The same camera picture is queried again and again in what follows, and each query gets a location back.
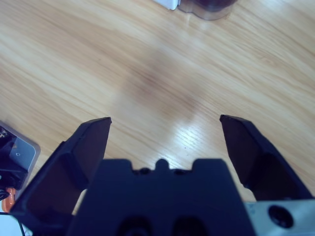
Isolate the dark camera mount post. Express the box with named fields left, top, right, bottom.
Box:
left=0, top=125, right=18, bottom=158

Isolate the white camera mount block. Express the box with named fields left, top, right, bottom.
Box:
left=0, top=120, right=41, bottom=190

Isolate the black electronics box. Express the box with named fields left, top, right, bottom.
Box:
left=0, top=157, right=28, bottom=191

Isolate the white capsule coffee machine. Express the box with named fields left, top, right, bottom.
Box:
left=157, top=0, right=179, bottom=11

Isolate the glass jar of dark beans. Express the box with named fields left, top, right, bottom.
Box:
left=177, top=0, right=233, bottom=21

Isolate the orange red cable connector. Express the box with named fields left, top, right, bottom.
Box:
left=0, top=188, right=18, bottom=213

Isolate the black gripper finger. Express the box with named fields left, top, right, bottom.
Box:
left=9, top=117, right=112, bottom=233
left=220, top=115, right=315, bottom=204

